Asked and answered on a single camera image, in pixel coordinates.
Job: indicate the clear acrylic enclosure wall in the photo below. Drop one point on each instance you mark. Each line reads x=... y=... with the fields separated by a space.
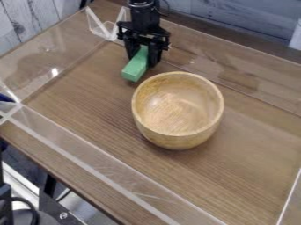
x=68 y=120

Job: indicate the green rectangular block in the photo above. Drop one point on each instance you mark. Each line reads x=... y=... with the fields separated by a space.
x=137 y=65

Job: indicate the brown wooden bowl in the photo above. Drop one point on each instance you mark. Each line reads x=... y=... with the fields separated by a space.
x=177 y=108

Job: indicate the black metal table leg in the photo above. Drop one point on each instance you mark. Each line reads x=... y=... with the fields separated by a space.
x=50 y=185

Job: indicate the grey metal bracket with screw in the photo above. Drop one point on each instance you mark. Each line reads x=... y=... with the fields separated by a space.
x=54 y=214

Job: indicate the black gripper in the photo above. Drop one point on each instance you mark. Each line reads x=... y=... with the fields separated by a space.
x=143 y=31

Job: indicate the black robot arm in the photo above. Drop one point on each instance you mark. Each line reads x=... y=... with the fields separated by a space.
x=143 y=3

